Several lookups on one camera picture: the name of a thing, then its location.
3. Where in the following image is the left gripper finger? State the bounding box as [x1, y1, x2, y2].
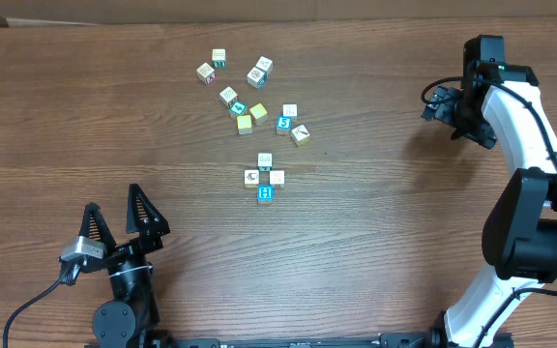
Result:
[79, 202, 116, 251]
[126, 184, 170, 238]

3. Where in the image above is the block with yellow side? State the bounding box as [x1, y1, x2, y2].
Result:
[244, 169, 260, 189]

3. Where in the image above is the wooden block green side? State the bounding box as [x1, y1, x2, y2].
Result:
[257, 153, 273, 172]

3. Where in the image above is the wooden block red drawing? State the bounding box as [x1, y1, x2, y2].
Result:
[269, 170, 285, 189]

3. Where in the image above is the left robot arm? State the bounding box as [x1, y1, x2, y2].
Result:
[79, 184, 174, 348]

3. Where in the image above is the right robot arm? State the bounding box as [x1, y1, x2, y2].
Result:
[413, 35, 557, 347]

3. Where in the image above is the yellow top block left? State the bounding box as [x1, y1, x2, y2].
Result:
[236, 114, 253, 135]

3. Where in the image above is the green top number block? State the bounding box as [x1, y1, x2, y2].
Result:
[229, 101, 248, 118]

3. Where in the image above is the wooden block near centre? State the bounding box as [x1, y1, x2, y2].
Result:
[220, 86, 238, 108]

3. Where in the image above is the yellow top block right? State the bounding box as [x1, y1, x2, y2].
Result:
[249, 103, 268, 126]

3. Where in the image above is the block with red side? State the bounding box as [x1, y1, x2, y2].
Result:
[196, 63, 216, 84]

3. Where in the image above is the block with tool drawing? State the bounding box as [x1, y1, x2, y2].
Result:
[290, 125, 310, 146]

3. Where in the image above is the blue top 5 block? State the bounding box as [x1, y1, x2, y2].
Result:
[276, 115, 292, 135]

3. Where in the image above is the plain wooden block right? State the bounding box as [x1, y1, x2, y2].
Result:
[282, 103, 298, 121]

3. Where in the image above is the plain wooden block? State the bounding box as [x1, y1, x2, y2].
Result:
[282, 103, 298, 121]
[255, 56, 274, 74]

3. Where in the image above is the block with green R side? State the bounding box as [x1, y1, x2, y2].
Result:
[212, 48, 226, 69]

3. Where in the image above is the block with blue side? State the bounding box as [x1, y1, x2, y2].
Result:
[247, 67, 266, 89]

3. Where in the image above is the far plain wooden block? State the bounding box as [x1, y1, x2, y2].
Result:
[255, 56, 274, 74]

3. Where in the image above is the cardboard backdrop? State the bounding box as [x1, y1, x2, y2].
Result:
[0, 0, 557, 27]

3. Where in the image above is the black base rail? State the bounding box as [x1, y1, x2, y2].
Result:
[84, 331, 515, 348]

